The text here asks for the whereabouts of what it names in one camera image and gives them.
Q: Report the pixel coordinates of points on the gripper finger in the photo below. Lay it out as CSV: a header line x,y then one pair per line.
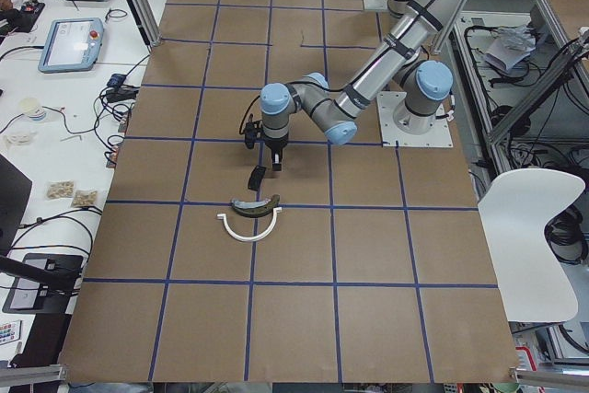
x,y
269,161
277,158

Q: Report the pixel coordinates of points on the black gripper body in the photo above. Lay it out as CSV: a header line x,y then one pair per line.
x,y
275,146

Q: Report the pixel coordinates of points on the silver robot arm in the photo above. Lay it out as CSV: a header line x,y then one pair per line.
x,y
397,58

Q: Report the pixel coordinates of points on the black flat plate part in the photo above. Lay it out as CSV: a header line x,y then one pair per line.
x,y
256,178

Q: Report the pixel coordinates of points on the olive curved brake shoe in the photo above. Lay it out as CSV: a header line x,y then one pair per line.
x,y
255,209

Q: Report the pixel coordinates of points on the brown paper table cover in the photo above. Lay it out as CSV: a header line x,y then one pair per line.
x,y
374,267

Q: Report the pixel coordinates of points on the bag of small parts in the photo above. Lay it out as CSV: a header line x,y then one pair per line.
x,y
83,198
60,190

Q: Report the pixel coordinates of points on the near blue teach pendant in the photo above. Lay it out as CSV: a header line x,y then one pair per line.
x,y
72,45

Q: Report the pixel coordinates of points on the black monitor stand base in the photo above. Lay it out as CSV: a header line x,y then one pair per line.
x,y
43,283

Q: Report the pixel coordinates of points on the white chair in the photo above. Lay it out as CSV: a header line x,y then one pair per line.
x,y
514,212

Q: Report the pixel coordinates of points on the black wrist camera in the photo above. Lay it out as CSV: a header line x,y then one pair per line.
x,y
252,133

